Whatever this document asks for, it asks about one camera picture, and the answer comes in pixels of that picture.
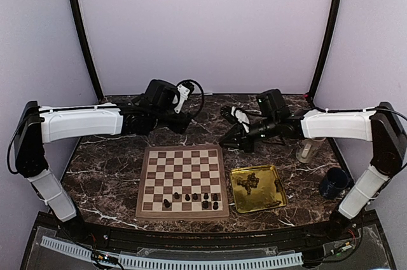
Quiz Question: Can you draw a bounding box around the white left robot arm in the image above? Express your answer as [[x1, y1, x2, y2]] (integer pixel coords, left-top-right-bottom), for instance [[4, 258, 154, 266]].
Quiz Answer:
[[6, 79, 196, 242]]

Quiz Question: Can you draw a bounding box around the black front rail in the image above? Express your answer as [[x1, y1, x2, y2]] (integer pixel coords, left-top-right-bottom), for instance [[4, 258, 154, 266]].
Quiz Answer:
[[102, 227, 312, 250]]

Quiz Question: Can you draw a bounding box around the white coral pattern mug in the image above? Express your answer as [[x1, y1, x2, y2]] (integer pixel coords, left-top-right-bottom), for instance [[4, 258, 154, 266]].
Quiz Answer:
[[296, 138, 326, 164]]

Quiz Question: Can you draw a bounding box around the right black frame post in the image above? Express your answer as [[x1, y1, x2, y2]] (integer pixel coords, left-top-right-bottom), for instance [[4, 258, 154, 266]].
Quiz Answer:
[[305, 0, 341, 104]]

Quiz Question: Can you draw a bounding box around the pile of dark chess pieces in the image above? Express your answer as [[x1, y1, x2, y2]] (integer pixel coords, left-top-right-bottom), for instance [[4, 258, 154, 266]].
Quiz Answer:
[[237, 172, 285, 211]]

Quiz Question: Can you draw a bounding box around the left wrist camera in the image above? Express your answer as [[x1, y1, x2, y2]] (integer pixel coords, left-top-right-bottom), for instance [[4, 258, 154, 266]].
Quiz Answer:
[[172, 80, 195, 114]]

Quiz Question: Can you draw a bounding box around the gold metal tray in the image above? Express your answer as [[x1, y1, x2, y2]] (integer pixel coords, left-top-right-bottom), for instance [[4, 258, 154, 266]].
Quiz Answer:
[[230, 165, 288, 213]]

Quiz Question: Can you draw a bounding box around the wooden chess board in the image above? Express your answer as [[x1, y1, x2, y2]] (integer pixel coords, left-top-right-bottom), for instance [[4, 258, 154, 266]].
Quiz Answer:
[[135, 145, 230, 220]]

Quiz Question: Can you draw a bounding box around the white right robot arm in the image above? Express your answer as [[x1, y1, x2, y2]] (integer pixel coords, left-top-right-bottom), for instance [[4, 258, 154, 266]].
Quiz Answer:
[[219, 89, 406, 241]]

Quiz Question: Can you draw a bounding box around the black frame post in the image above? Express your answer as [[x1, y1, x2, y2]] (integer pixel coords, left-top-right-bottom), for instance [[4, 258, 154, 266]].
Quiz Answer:
[[69, 0, 104, 102], [305, 0, 341, 104]]

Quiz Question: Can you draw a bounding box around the dark blue mug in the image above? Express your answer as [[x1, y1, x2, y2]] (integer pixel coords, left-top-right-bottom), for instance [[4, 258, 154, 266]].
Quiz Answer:
[[319, 167, 349, 199]]

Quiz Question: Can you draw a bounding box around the left black frame post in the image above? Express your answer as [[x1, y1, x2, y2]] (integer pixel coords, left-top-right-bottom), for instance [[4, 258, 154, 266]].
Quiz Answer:
[[69, 0, 104, 102]]

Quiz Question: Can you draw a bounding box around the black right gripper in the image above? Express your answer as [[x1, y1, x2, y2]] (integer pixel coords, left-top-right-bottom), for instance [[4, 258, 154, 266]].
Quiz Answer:
[[219, 116, 279, 154]]

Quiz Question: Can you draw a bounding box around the white slotted cable duct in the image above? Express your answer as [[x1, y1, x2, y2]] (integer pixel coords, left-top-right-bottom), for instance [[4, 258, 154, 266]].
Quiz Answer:
[[40, 236, 303, 269]]

